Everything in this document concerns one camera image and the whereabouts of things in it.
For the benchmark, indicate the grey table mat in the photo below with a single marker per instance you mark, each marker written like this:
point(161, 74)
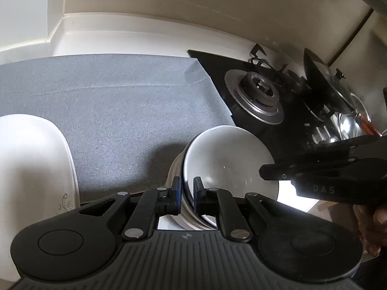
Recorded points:
point(121, 111)

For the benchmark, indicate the silver gas burner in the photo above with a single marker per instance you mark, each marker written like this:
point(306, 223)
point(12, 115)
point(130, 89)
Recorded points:
point(257, 102)

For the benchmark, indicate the black gas stove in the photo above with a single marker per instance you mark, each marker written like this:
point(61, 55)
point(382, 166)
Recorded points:
point(290, 133)

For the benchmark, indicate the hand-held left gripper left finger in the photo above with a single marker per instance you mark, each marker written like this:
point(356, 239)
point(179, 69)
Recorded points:
point(177, 190)

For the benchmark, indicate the blue patterned white bowl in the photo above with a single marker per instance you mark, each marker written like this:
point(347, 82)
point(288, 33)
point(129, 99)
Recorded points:
point(229, 157)

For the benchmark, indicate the large white square plate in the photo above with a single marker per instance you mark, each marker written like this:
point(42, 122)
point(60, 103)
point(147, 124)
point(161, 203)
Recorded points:
point(30, 163)

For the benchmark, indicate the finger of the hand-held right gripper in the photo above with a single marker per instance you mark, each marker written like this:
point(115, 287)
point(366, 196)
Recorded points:
point(278, 172)

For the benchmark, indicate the person's right hand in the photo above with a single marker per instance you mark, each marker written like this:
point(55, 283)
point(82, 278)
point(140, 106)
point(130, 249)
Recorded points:
point(370, 226)

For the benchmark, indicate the stainless steel pot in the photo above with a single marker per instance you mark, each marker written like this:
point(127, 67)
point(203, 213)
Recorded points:
point(350, 127)

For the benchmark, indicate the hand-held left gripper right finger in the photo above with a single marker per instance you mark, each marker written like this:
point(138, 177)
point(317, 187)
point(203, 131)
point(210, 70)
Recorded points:
point(198, 193)

